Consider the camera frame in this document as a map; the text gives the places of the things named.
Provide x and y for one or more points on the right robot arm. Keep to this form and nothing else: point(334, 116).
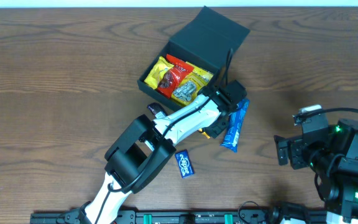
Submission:
point(331, 152)

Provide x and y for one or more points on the dark green box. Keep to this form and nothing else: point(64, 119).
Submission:
point(204, 42)

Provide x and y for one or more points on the yellow snack packet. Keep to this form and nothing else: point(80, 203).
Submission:
point(201, 131)
point(156, 74)

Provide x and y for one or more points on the blue snack bar wrapper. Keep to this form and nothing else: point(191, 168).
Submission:
point(236, 120)

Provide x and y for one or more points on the dark blue snack bar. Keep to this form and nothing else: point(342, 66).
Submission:
point(157, 110)

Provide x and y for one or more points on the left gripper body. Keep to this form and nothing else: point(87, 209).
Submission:
point(217, 125)

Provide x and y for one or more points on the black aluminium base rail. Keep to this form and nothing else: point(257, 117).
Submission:
point(249, 212)

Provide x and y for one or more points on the blue Eclipse mint box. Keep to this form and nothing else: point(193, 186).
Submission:
point(184, 164)

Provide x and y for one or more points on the yellow Hacks candy bag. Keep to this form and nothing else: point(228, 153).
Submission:
point(188, 89)

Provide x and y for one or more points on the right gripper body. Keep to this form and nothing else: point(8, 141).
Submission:
point(299, 154)

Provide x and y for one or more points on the red candy bag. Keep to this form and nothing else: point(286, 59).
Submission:
point(174, 76)

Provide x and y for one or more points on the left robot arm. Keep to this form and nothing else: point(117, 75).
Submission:
point(144, 148)

